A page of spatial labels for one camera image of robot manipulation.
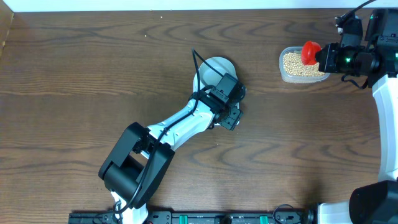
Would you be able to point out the clear plastic container of soybeans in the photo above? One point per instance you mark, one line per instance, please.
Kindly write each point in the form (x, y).
(294, 71)

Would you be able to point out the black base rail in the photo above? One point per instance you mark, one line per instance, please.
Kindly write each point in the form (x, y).
(284, 214)

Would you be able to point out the white digital kitchen scale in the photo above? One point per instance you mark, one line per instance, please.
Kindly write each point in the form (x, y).
(228, 93)

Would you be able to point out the red measuring scoop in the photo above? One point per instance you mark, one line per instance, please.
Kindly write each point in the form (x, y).
(308, 53)

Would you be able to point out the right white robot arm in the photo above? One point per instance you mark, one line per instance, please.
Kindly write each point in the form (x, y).
(374, 203)

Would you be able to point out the grey round bowl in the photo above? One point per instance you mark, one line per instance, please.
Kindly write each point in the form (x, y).
(209, 76)

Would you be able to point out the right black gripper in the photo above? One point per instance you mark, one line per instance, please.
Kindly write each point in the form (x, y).
(326, 63)

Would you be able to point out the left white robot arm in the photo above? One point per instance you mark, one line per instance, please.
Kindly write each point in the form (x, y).
(135, 167)

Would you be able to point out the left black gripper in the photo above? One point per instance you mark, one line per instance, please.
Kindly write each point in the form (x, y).
(231, 122)

